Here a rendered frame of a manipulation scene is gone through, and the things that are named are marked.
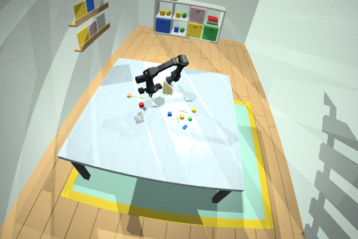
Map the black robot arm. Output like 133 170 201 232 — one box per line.
135 54 189 94

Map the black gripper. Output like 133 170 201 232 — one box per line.
138 82 162 97

